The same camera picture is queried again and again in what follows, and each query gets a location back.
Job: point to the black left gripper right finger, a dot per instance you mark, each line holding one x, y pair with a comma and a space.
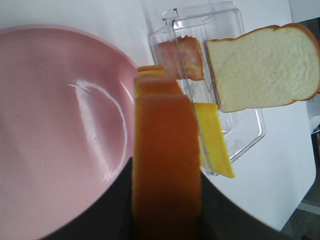
221, 219

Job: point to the clear plastic right container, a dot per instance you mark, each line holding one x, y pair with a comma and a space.
241, 129

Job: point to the bread slice in right container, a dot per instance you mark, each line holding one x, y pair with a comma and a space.
268, 67

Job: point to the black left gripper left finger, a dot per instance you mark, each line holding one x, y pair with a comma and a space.
109, 218

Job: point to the pink round plate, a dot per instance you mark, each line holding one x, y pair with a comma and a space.
66, 125

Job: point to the bread slice from container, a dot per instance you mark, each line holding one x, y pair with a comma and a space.
166, 176

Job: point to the yellow cheese slice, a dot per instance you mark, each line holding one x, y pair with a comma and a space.
215, 144

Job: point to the bacon strip from container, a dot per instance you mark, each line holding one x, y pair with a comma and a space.
184, 51

